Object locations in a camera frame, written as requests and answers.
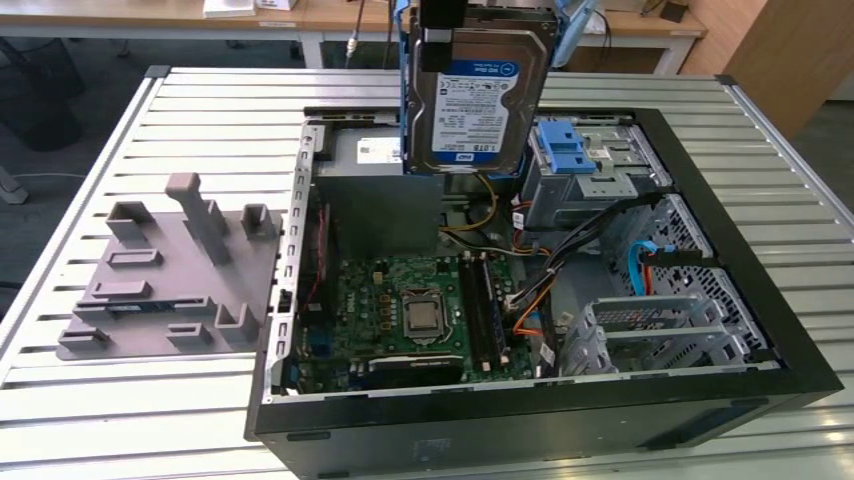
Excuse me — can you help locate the thin red wire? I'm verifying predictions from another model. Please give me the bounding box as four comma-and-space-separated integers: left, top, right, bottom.
300, 203, 334, 314

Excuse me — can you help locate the dark blue RAM stick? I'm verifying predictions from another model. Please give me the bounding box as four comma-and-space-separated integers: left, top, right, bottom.
104, 301, 180, 315

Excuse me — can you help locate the wooden desk white frame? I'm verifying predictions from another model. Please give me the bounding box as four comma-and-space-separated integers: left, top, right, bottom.
299, 0, 709, 76
0, 0, 322, 69

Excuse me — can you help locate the black CPU socket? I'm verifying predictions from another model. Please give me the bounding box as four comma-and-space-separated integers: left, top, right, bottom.
398, 287, 451, 347

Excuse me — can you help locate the grey power supply unit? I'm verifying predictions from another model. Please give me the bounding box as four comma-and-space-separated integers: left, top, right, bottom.
312, 127, 447, 259

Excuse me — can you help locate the green motherboard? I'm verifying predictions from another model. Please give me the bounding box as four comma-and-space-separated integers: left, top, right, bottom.
296, 252, 542, 394

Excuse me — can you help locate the orange red power wire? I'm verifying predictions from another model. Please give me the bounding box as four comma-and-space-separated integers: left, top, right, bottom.
638, 251, 721, 299

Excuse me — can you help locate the hard disk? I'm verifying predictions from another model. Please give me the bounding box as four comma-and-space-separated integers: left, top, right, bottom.
395, 0, 560, 181

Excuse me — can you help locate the blue data wire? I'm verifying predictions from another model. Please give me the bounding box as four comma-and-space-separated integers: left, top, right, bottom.
626, 239, 659, 297

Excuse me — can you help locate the yellow wire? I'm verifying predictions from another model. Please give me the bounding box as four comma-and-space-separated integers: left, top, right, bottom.
440, 174, 500, 234

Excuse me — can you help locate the small dark brown box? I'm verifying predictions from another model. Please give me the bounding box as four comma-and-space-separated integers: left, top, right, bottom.
639, 0, 693, 22

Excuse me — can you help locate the grey desk foot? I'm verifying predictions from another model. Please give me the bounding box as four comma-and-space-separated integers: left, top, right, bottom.
0, 163, 29, 205

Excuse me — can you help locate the black mesh bin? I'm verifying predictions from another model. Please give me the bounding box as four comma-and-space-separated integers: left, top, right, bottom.
0, 37, 87, 151

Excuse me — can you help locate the grey metal drive cage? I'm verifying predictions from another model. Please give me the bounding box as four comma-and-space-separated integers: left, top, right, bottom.
518, 118, 674, 232

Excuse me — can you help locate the silver CPU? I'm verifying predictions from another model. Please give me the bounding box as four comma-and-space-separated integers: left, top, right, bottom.
404, 301, 442, 337

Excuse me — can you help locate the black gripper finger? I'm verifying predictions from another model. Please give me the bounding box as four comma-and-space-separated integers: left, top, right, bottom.
418, 0, 466, 73

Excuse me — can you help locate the black open PC case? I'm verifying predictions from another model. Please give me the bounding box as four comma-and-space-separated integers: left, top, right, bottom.
243, 105, 846, 480

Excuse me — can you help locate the brown wooden cabinet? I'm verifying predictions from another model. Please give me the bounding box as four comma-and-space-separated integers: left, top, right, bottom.
723, 0, 854, 141

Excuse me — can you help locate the black RAM slot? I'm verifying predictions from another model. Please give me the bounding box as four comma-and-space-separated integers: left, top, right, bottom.
459, 252, 492, 370

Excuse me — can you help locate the black graphics card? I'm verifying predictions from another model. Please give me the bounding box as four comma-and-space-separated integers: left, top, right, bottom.
363, 352, 468, 391

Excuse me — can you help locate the blue plastic latch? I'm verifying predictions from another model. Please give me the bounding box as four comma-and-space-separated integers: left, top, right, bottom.
535, 119, 596, 176

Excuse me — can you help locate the black cable bundle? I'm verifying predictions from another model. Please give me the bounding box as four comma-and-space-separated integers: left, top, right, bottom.
516, 193, 675, 301

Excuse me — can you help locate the grey plastic parts rack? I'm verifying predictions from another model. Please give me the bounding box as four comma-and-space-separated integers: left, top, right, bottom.
56, 172, 286, 364

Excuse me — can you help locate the large white box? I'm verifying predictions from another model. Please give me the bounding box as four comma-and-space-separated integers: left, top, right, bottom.
203, 0, 259, 19

